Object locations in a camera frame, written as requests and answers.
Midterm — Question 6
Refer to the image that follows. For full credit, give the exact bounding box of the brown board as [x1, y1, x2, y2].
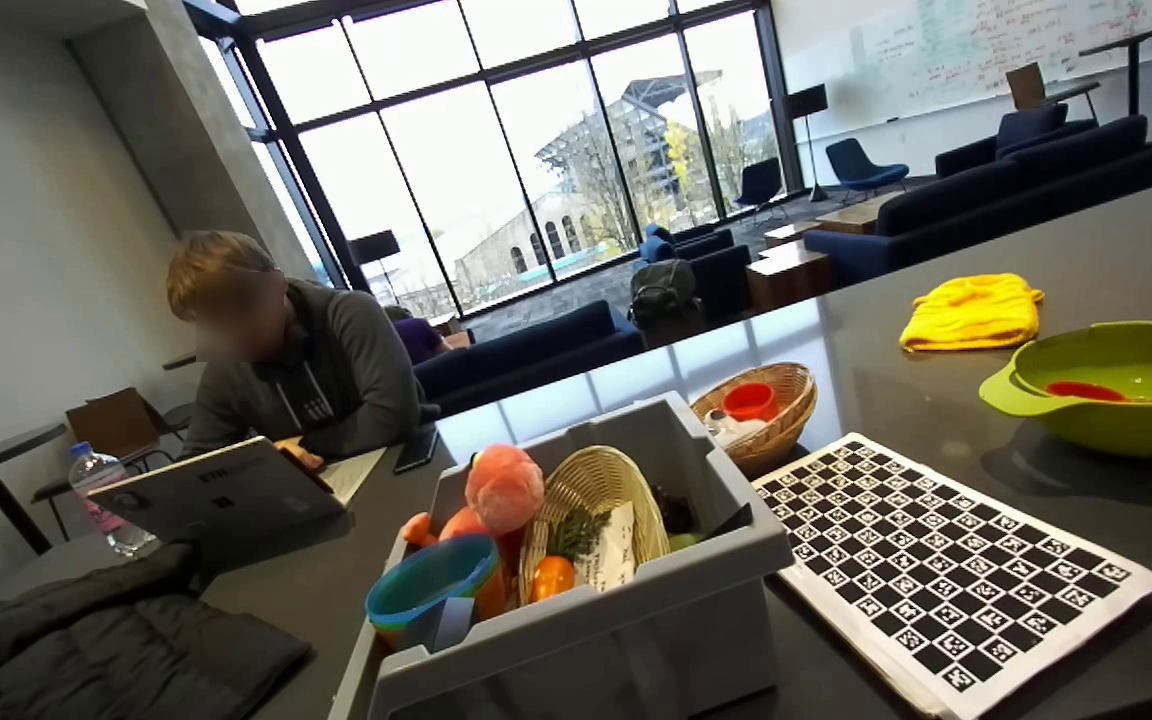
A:
[1005, 60, 1054, 114]

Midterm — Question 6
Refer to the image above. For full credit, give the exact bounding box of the navy blue sofa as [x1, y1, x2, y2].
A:
[407, 292, 649, 406]

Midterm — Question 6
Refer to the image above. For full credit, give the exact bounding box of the teal toy bowl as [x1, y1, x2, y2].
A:
[363, 536, 503, 657]

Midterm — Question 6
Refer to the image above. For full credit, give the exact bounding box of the red plastic cup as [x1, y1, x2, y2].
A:
[719, 379, 783, 427]

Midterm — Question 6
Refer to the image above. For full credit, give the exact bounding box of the orange toy carrot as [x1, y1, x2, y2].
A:
[473, 527, 530, 621]

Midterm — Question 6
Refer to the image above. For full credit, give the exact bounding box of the blue lounge armchair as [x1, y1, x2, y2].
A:
[823, 130, 913, 196]

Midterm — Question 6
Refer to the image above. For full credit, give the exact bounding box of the orange toy fruit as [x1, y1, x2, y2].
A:
[530, 551, 581, 605]

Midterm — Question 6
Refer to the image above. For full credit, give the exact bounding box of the grey laptop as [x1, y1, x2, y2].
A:
[86, 432, 352, 548]

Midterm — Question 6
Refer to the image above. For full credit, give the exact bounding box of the yellow cloth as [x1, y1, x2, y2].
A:
[898, 268, 1050, 361]

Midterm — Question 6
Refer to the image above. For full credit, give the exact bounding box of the seated person in grey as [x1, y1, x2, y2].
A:
[161, 229, 438, 471]

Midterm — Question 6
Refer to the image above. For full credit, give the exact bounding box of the checkerboard calibration board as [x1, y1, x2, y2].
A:
[747, 427, 1152, 720]

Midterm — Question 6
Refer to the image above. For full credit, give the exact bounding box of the clear water bottle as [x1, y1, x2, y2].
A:
[66, 434, 166, 560]

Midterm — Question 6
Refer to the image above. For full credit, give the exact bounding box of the dark backpack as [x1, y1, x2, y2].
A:
[627, 254, 710, 335]

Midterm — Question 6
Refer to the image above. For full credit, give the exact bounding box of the dark blue armchair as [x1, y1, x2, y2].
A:
[932, 99, 1099, 179]

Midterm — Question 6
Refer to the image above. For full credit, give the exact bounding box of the beige woven plate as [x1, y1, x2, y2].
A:
[517, 439, 672, 605]

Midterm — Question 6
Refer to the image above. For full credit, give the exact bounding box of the brown cardboard box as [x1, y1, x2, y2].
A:
[66, 384, 168, 458]

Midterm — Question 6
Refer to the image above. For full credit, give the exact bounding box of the long dark sofa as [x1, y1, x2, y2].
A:
[801, 112, 1152, 292]

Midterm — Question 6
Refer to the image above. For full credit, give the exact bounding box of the white green toy vegetable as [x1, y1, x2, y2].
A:
[550, 497, 644, 594]

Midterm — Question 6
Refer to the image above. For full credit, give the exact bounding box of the cream notebook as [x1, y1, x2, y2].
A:
[312, 439, 397, 507]

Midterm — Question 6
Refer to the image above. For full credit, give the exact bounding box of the wooden side table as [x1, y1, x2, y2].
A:
[746, 235, 837, 314]

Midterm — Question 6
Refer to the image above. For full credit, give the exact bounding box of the peach plush toy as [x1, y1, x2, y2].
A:
[460, 439, 550, 541]

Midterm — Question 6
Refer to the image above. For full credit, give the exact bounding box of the black floor lamp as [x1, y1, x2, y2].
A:
[345, 229, 407, 292]
[783, 80, 837, 208]

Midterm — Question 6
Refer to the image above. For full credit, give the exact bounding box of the black jacket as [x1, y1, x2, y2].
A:
[0, 536, 317, 720]

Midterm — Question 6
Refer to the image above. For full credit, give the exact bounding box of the dark lounge chair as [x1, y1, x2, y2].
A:
[733, 156, 787, 214]

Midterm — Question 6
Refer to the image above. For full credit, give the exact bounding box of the blue armchair with cushions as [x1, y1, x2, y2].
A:
[638, 219, 758, 331]

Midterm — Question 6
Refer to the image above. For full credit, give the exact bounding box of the small orange toy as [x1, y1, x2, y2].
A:
[397, 507, 439, 557]

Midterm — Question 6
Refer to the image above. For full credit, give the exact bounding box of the green plastic bowl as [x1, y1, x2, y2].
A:
[978, 314, 1152, 458]

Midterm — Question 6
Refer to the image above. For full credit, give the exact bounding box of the black window frame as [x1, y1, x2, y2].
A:
[181, 0, 810, 327]

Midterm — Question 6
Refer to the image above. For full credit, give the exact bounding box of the grey plastic bin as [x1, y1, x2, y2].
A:
[328, 388, 801, 720]

